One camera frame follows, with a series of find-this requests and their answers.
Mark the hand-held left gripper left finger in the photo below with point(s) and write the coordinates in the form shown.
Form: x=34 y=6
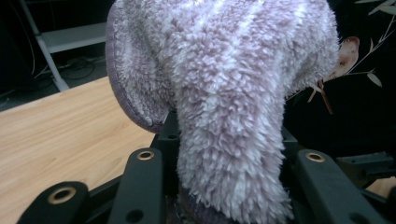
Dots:
x=171 y=137

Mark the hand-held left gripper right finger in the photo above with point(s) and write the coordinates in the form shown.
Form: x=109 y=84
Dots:
x=289 y=149

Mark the purple striped fluffy towel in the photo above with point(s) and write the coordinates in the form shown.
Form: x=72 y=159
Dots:
x=224 y=93

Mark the black oval decorative plate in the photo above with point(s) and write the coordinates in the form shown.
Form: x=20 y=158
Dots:
x=345 y=59

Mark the white metal stand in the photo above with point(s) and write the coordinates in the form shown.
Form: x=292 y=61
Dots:
x=71 y=37

